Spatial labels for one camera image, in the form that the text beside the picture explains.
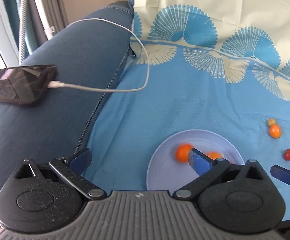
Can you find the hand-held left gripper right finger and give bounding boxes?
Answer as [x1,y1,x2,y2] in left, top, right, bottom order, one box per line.
[173,149,267,200]

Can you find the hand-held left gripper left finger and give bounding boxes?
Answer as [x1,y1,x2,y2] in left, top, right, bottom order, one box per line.
[14,148,107,200]

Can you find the small orange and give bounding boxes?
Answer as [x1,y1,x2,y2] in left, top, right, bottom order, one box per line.
[205,151,223,160]
[175,143,194,163]

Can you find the light blue plate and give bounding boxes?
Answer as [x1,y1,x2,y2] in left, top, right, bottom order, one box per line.
[146,129,245,192]

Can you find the orange cherry tomato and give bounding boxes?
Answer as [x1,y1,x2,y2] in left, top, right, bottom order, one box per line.
[269,124,282,139]

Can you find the blue sofa armrest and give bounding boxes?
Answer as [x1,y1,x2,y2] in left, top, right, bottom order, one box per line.
[0,1,135,227]

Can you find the blue fan-print bed sheet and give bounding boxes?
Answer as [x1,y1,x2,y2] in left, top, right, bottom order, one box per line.
[81,0,290,193]

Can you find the black smartphone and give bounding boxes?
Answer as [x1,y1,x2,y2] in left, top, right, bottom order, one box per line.
[0,65,58,105]

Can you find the dotted grey pole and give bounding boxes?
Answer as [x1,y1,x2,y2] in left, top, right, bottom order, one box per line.
[18,0,30,64]

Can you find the white pole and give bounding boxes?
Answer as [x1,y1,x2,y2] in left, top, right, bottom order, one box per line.
[29,0,56,40]

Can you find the teal curtain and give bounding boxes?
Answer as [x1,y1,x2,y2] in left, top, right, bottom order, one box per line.
[4,0,39,54]

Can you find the white charging cable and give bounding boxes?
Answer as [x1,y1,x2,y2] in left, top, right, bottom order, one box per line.
[49,18,150,93]

